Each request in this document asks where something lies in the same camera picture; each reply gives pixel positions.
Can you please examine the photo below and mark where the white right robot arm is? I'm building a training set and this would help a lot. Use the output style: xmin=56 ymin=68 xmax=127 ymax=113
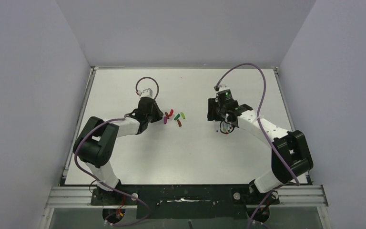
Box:
xmin=207 ymin=89 xmax=314 ymax=193

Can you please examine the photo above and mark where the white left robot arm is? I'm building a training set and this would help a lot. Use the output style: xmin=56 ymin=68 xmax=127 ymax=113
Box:
xmin=72 ymin=96 xmax=163 ymax=191

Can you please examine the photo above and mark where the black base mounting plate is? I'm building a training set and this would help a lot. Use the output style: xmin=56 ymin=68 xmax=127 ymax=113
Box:
xmin=90 ymin=184 xmax=280 ymax=219

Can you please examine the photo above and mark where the aluminium rail frame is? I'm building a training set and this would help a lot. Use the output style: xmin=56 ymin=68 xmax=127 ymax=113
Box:
xmin=45 ymin=186 xmax=328 ymax=208

